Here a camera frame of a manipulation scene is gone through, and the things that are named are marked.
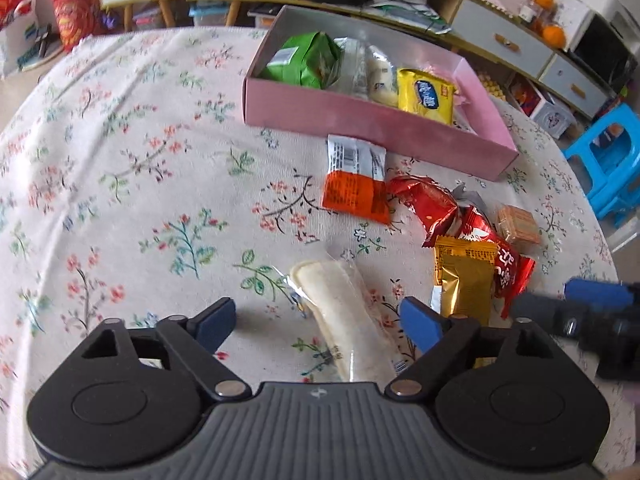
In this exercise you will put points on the white shopping bag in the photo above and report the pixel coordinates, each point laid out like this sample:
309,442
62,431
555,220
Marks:
17,45

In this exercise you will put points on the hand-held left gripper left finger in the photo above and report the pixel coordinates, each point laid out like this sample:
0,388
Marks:
216,322

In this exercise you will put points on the orange and white snack packet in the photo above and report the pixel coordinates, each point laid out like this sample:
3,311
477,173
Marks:
355,195

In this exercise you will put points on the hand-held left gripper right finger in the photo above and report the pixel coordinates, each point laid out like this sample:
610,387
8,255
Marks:
421,325

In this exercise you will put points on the white cream snack packet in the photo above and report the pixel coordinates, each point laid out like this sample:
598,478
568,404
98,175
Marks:
382,77

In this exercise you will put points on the clear bin blue lid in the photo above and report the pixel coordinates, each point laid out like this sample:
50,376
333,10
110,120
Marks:
210,14

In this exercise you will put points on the clear storage bin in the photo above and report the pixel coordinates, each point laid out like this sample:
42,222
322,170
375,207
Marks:
147,17

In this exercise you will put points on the microwave oven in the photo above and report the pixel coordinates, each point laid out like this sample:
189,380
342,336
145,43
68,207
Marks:
607,50

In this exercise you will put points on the pile of papers and bags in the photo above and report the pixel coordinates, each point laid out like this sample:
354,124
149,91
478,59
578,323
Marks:
405,7

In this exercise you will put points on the orange wafer snack packet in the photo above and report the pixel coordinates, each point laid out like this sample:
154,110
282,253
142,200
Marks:
519,225

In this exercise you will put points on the yellow egg foam pad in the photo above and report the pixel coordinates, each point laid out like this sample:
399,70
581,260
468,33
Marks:
490,87

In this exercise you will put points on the blue plastic stool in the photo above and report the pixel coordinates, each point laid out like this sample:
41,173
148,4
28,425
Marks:
610,160

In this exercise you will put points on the red printed bag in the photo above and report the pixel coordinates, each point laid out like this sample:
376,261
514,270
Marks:
75,17

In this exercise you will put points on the small red box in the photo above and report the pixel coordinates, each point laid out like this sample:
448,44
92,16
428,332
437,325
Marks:
522,92

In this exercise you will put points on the white patterned box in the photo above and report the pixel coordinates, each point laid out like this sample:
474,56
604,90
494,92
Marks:
552,117

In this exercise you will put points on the green snack packet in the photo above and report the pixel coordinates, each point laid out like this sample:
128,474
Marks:
305,60

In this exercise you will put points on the yellow snack packet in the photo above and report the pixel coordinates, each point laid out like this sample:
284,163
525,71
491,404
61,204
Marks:
425,95

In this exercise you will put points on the long silver white snack packet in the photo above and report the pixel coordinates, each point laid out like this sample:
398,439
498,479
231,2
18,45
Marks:
352,67

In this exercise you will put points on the red snack packet apple print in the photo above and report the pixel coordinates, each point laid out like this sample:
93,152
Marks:
510,270

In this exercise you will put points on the clear bread packet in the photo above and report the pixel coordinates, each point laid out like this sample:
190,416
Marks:
345,310

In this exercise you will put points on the red foil snack packet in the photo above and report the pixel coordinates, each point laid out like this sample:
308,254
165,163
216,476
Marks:
425,205

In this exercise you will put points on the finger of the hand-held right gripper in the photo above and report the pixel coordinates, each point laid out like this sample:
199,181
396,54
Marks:
550,317
600,292

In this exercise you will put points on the gold snack packet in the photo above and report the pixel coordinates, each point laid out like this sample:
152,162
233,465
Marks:
465,275

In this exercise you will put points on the pink cardboard box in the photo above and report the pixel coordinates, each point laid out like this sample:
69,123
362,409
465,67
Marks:
350,120

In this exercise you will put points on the red gift bag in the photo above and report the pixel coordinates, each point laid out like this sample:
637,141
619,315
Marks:
10,5

